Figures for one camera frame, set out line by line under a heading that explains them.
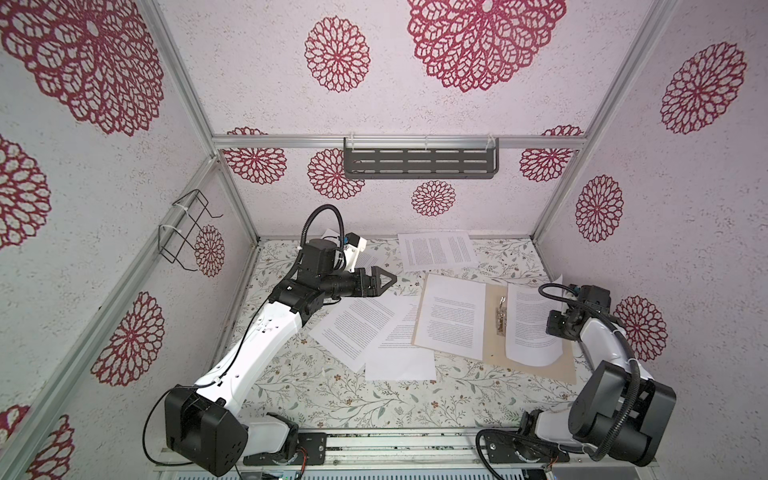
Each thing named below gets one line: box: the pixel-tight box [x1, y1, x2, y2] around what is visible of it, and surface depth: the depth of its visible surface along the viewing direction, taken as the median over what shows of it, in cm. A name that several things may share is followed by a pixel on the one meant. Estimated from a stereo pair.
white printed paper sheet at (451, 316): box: [414, 274, 487, 360], surface depth 99 cm
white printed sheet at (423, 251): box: [398, 231, 479, 272], surface depth 119 cm
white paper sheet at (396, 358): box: [364, 304, 437, 381], surface depth 92 cm
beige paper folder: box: [412, 273, 577, 385], surface depth 96 cm
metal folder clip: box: [496, 296, 507, 337], surface depth 99 cm
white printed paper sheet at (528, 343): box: [507, 274, 564, 367], surface depth 95 cm
